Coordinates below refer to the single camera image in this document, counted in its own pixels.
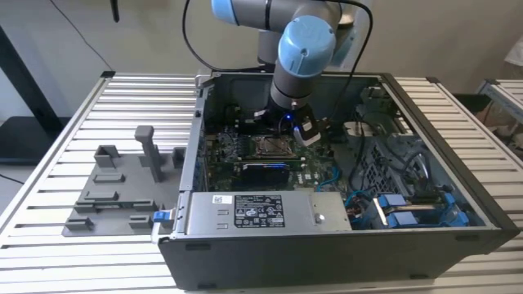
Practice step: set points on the silver CPU green edge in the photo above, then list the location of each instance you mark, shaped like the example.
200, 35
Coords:
271, 146

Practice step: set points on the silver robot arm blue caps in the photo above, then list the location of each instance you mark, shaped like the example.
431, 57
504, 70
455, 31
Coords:
305, 46

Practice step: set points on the CPU socket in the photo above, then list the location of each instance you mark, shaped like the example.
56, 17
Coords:
273, 156

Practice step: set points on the RAM slot black latches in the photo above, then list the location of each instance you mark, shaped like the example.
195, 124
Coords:
269, 159

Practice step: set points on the green motherboard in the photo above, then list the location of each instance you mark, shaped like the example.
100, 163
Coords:
319, 159

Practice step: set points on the black graphics card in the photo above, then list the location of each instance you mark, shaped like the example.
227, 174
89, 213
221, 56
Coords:
265, 174

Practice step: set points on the silver power supply unit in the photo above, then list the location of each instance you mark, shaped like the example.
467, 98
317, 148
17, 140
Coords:
327, 203

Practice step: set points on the blue disk carrier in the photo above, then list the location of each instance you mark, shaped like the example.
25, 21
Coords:
391, 202
402, 220

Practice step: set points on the grey parts rack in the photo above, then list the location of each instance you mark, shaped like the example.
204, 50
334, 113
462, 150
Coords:
135, 190

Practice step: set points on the blue case latch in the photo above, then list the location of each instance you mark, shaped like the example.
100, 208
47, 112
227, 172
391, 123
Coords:
160, 216

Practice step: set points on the dark grey PC case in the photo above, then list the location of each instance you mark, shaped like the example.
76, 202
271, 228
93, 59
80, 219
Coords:
285, 263

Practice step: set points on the green RAM stick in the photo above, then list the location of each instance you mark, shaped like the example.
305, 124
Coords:
116, 205

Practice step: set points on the black box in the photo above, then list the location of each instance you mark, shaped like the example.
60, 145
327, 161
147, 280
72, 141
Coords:
470, 102

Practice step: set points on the black antenna rod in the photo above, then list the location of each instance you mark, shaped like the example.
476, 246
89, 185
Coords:
115, 10

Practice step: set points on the metal slat side table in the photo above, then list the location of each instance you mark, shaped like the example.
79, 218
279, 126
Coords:
502, 88

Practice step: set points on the black floor stand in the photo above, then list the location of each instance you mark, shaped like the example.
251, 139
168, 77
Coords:
24, 141

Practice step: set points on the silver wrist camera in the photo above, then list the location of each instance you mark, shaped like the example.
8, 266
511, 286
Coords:
308, 136

